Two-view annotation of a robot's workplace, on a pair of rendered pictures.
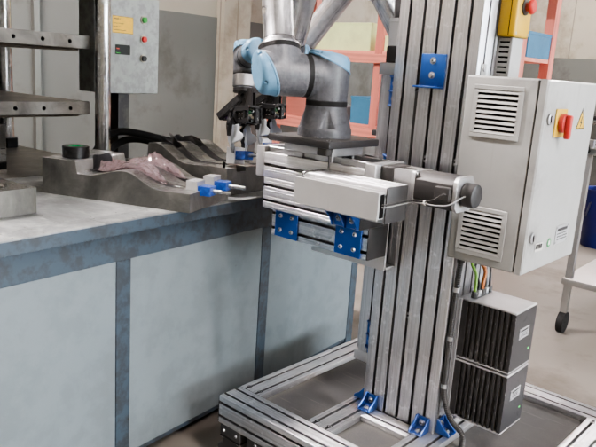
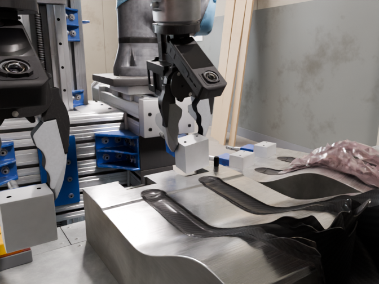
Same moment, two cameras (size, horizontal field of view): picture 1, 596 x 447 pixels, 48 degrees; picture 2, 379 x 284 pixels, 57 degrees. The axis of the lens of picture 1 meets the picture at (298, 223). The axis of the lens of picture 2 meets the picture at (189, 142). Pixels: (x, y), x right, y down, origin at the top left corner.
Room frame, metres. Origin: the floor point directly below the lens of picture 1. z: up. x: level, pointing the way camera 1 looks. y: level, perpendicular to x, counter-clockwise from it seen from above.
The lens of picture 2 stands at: (2.77, 0.44, 1.10)
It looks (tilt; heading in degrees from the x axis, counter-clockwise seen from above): 14 degrees down; 201
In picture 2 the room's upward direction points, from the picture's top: straight up
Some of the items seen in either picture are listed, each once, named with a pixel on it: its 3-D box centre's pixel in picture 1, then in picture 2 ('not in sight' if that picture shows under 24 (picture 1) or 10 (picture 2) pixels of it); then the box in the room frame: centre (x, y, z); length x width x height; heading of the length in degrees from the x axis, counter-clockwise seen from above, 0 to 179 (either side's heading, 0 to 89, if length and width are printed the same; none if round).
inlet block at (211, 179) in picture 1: (225, 185); (224, 160); (2.02, 0.23, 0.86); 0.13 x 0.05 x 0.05; 72
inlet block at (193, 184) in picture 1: (209, 191); (247, 151); (1.92, 0.26, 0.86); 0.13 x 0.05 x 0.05; 72
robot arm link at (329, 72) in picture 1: (325, 75); (141, 12); (1.89, -0.05, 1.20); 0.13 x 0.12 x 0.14; 109
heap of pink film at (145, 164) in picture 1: (139, 164); (356, 159); (2.06, 0.50, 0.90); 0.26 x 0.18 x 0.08; 72
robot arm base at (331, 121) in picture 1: (325, 118); (140, 56); (1.89, -0.06, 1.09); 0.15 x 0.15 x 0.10
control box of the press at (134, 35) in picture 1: (119, 168); not in sight; (2.97, 0.82, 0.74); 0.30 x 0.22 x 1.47; 145
